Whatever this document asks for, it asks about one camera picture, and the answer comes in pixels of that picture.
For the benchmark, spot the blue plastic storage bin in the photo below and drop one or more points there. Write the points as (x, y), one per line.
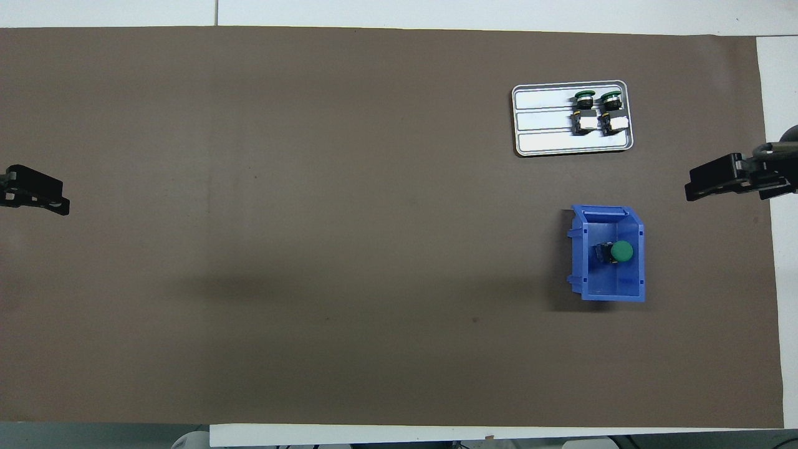
(608, 287)

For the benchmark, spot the grey metal tray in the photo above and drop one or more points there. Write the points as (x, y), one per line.
(542, 134)

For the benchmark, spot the brown paper table mat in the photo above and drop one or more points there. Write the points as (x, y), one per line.
(374, 280)

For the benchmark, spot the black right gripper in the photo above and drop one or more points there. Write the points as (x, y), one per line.
(773, 169)

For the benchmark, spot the green push button switch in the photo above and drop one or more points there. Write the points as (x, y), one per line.
(612, 115)
(621, 251)
(584, 115)

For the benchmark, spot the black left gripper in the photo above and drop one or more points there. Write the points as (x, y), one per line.
(5, 187)

